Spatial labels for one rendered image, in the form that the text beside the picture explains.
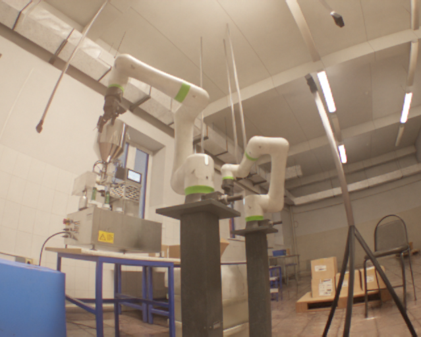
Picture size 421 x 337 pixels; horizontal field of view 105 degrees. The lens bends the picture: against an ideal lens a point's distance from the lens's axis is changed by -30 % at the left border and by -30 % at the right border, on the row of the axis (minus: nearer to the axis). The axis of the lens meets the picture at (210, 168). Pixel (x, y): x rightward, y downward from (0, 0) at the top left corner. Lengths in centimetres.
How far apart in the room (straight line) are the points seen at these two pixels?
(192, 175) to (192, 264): 36
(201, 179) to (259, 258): 76
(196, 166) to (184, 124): 37
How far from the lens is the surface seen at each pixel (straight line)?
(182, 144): 119
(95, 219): 144
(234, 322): 177
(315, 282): 315
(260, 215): 155
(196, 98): 118
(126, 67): 116
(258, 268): 150
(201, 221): 87
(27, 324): 148
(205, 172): 95
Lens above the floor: 69
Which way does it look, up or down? 25 degrees up
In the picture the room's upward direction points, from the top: 2 degrees counter-clockwise
